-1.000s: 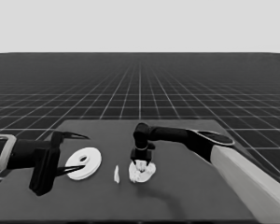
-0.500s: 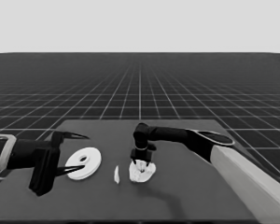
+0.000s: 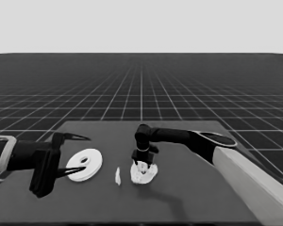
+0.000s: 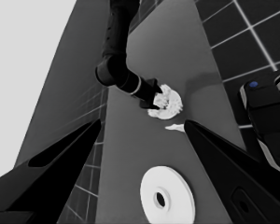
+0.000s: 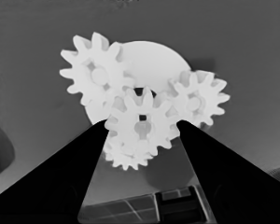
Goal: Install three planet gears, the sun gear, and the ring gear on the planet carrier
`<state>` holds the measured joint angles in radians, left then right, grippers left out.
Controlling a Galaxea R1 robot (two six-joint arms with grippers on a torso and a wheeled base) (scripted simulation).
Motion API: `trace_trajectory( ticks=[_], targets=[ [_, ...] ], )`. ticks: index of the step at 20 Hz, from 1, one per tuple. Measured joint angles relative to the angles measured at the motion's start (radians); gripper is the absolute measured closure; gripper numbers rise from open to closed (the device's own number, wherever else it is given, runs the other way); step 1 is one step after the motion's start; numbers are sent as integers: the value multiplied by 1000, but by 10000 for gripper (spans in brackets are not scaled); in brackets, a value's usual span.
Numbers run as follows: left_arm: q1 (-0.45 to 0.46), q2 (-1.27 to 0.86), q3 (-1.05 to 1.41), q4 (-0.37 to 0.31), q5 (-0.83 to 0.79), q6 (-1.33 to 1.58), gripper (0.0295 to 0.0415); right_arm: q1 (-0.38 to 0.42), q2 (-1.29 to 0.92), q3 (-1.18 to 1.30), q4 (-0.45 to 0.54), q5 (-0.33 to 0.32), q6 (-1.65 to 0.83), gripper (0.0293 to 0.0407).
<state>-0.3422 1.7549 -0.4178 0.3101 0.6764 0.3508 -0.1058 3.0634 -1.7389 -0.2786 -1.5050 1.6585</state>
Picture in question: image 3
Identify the large thick white disc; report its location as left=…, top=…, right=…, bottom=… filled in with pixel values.
left=65, top=148, right=104, bottom=183

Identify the small thin white T-shaped piece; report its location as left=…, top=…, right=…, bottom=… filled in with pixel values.
left=114, top=166, right=123, bottom=186

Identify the white round carrier with pins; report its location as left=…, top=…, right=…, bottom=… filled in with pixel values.
left=129, top=161, right=159, bottom=186

